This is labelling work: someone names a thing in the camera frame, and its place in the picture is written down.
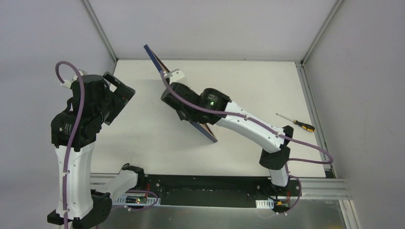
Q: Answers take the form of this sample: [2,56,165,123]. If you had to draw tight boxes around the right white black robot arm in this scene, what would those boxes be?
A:
[161,83,294,196]

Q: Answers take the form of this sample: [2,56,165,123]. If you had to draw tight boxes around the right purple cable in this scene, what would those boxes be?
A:
[160,70,335,216]

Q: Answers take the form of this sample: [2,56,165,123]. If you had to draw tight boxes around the white slotted cable duct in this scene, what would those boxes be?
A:
[256,199,274,209]
[112,194,160,207]

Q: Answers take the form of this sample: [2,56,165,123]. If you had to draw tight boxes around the aluminium rail beam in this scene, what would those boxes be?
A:
[88,173,352,200]

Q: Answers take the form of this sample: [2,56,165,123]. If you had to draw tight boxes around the left green circuit board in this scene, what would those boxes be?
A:
[126,196,148,204]

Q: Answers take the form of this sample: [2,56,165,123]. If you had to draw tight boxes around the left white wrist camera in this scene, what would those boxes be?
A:
[60,69,87,89]

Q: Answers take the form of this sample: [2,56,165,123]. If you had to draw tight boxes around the yellow black screwdriver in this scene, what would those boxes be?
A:
[276,113,316,132]

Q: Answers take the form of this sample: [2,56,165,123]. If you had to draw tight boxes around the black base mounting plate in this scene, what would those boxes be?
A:
[127,175,301,208]

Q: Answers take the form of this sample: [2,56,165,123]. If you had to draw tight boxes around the right orange connector board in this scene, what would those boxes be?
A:
[273,201,290,211]

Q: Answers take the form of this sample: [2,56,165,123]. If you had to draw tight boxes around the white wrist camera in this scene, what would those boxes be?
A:
[164,69,187,84]
[60,69,87,89]

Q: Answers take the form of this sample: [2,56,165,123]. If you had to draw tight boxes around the wooden picture frame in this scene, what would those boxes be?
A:
[143,44,218,143]

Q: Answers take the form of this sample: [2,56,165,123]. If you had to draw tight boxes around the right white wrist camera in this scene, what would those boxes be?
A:
[164,69,187,84]

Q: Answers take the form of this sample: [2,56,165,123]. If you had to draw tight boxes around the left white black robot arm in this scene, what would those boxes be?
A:
[47,72,146,229]

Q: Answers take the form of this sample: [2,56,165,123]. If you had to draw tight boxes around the left white slotted cable duct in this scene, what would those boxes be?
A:
[112,194,160,207]

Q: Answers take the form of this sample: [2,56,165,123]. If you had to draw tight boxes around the right white slotted cable duct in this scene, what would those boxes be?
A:
[256,199,274,209]

